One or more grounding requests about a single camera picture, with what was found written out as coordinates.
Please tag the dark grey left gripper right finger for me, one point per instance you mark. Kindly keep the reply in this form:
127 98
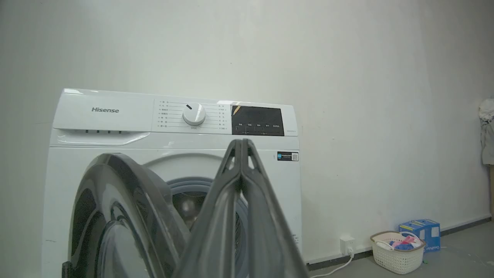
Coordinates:
266 227

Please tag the white wall socket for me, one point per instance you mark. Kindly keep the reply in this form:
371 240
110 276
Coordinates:
347 244

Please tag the dark round washing machine door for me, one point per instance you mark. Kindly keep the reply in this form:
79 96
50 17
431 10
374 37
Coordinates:
115 220

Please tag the clothes in basket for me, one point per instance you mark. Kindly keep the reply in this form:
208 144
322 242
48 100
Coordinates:
403 243

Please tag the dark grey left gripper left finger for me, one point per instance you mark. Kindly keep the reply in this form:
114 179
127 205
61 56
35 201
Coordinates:
216 227

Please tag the white cloth bundle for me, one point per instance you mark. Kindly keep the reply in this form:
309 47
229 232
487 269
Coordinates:
487 131

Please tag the blue cardboard box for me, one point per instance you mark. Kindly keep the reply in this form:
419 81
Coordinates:
424 231

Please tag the white Hisense washing machine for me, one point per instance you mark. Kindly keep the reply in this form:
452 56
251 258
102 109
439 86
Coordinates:
127 131

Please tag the white laundry basket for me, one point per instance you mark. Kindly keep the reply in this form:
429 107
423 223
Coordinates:
397 256

